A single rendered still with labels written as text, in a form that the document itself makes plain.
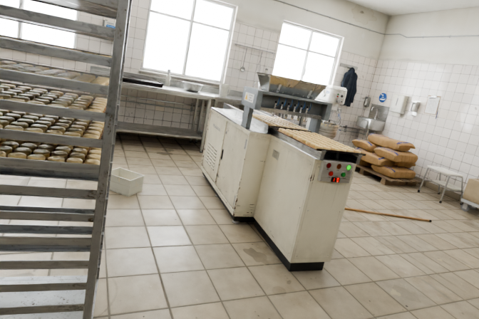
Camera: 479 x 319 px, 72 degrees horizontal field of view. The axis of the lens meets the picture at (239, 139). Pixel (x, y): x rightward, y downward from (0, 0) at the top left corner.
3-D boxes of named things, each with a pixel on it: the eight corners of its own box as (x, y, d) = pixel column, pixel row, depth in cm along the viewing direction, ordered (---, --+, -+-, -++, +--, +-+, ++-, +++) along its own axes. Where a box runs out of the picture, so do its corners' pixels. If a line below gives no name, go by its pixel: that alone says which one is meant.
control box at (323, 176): (316, 179, 216) (321, 159, 214) (346, 181, 225) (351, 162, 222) (319, 181, 213) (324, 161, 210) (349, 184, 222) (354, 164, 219)
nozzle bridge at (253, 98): (237, 123, 297) (244, 85, 291) (304, 132, 324) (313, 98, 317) (249, 131, 267) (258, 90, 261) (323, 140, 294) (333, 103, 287)
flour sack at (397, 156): (393, 162, 519) (395, 152, 516) (371, 154, 555) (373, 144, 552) (419, 164, 556) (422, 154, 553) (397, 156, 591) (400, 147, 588)
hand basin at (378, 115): (393, 152, 634) (409, 96, 613) (378, 150, 618) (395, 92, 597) (356, 139, 722) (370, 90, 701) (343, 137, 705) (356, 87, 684)
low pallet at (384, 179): (337, 163, 621) (338, 157, 619) (367, 164, 658) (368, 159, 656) (389, 187, 517) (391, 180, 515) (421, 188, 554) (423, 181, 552)
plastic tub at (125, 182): (142, 190, 321) (145, 175, 318) (128, 197, 300) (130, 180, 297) (117, 182, 329) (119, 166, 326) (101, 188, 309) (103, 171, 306)
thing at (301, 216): (250, 225, 291) (271, 127, 274) (284, 226, 304) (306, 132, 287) (286, 274, 227) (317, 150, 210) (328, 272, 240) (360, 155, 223)
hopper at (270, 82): (253, 87, 292) (256, 72, 289) (306, 97, 312) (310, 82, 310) (266, 91, 266) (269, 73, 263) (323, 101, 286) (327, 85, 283)
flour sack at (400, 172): (390, 179, 525) (392, 170, 522) (368, 170, 560) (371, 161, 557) (417, 179, 560) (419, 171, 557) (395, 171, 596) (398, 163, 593)
